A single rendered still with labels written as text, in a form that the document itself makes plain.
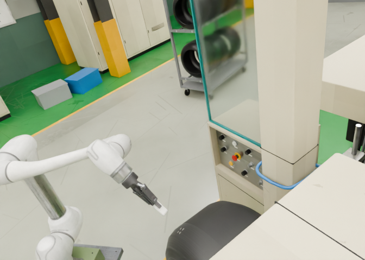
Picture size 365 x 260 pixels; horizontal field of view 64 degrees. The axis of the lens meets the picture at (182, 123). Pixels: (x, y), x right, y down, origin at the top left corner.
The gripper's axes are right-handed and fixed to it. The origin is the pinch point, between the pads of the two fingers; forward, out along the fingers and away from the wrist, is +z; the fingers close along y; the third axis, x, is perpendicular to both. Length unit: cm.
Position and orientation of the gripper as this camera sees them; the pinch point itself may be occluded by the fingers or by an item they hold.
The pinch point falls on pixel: (159, 208)
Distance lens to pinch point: 135.9
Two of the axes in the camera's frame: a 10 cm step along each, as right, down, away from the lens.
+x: -5.4, 6.3, -5.5
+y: -4.4, 3.5, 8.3
